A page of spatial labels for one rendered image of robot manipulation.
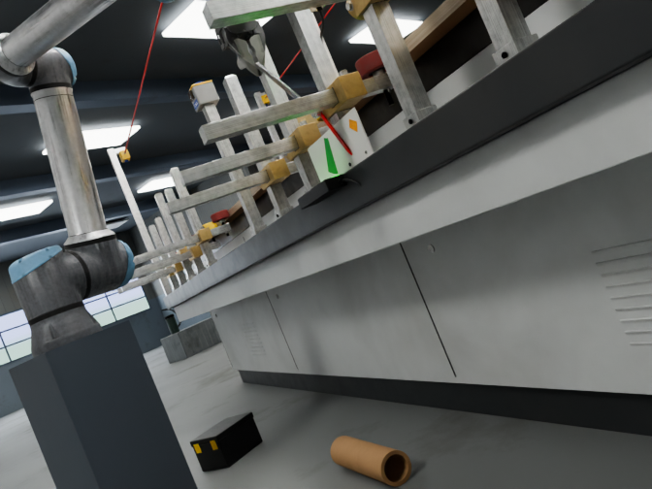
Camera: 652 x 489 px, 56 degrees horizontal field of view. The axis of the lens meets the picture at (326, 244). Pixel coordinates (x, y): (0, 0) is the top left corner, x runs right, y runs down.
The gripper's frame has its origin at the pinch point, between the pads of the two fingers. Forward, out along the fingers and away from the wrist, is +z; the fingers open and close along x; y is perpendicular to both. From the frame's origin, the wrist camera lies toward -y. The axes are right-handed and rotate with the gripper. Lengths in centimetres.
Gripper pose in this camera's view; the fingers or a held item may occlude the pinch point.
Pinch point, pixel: (258, 69)
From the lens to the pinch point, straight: 142.9
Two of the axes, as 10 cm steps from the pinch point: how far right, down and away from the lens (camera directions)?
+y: -3.8, 1.6, 9.1
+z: 3.8, 9.3, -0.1
